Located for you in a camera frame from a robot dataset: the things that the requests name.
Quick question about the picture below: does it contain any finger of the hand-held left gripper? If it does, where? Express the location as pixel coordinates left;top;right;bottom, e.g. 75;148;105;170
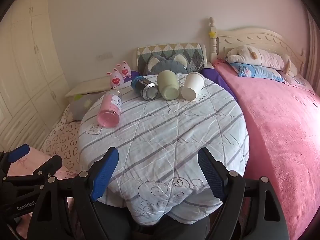
2;155;63;188
0;144;31;179

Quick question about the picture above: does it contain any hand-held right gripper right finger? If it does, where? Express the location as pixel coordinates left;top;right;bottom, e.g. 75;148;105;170
197;147;299;240

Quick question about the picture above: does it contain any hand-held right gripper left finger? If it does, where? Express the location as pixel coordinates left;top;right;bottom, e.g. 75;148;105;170
26;147;133;240

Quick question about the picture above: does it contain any white cup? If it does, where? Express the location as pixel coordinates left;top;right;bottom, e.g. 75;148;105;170
181;72;206;101

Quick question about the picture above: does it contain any pale green cup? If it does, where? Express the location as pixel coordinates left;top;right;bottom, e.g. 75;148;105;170
157;70;180;101

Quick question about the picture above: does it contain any pink printed cloth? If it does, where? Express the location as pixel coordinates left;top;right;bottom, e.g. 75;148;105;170
7;147;77;181

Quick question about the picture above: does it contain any heart print bed sheet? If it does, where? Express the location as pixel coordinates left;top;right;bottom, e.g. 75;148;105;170
40;105;82;178

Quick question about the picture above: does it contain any striped white quilt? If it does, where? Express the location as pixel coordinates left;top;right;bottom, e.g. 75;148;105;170
78;73;249;224

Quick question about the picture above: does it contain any pink plastic bottle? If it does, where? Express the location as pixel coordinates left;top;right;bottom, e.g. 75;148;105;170
97;89;123;128

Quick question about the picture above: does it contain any grey sun print pillow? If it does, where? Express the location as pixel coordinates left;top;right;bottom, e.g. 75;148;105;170
69;91;110;121

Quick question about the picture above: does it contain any pink fleece blanket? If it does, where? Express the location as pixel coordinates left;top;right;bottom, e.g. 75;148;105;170
214;59;320;240

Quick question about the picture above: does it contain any cream wardrobe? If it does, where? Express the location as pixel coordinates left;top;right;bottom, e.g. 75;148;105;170
0;0;71;153

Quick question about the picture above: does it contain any cream bedside cabinet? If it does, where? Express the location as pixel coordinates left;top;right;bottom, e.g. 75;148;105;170
65;76;113;98

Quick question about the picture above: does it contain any pink bunny toy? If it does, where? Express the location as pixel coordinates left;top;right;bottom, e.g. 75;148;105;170
107;68;125;89
117;60;132;78

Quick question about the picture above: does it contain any blue drink can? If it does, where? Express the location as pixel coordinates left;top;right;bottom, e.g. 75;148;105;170
131;75;159;101

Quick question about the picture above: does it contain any purple bed sheet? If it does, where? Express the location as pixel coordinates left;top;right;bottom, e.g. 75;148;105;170
201;66;237;98

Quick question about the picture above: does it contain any blue cartoon pillow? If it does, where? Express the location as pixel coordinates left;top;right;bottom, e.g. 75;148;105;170
229;62;285;83

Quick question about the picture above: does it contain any grey plush cushion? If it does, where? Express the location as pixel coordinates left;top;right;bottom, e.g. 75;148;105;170
144;55;198;76

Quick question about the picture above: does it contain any cream plush dog toy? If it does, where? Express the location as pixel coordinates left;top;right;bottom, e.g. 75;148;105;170
226;47;298;77

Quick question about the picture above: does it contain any diamond patterned quilted pillow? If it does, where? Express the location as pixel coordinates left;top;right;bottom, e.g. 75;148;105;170
136;43;207;75

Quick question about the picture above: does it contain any cream wooden bed headboard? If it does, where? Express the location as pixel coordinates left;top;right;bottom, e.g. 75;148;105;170
208;17;307;80

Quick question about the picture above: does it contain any pale curtain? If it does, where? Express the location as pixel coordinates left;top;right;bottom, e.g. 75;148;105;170
304;7;320;90

